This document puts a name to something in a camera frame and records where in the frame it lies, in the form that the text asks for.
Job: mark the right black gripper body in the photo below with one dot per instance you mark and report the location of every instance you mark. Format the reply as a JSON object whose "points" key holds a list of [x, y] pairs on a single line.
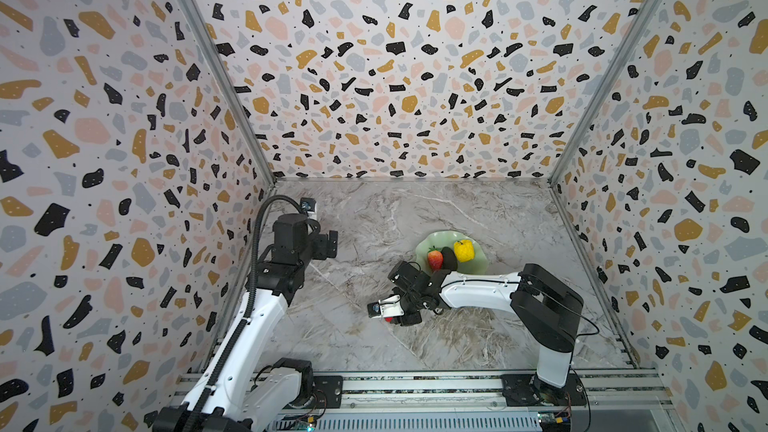
{"points": [[405, 279]]}

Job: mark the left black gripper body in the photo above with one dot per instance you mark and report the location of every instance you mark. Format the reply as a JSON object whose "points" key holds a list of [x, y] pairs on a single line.
{"points": [[317, 247]]}

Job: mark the red fake strawberry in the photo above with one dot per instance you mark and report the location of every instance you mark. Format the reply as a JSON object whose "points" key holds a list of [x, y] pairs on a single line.
{"points": [[435, 259]]}

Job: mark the dark fake avocado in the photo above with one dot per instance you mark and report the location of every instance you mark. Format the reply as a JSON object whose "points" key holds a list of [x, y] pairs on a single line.
{"points": [[450, 261]]}

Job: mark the yellow fake bell pepper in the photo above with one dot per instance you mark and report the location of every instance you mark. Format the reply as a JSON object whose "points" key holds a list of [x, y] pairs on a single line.
{"points": [[464, 250]]}

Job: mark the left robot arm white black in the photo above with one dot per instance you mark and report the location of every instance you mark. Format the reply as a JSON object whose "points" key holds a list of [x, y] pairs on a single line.
{"points": [[230, 395]]}

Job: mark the light green scalloped bowl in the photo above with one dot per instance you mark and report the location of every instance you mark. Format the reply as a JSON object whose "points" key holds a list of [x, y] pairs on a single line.
{"points": [[477, 266]]}

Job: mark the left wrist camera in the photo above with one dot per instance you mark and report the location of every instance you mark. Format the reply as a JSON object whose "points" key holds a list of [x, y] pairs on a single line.
{"points": [[309, 207]]}

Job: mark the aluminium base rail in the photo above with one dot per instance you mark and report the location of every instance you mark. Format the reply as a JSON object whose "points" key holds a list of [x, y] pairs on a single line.
{"points": [[590, 400]]}

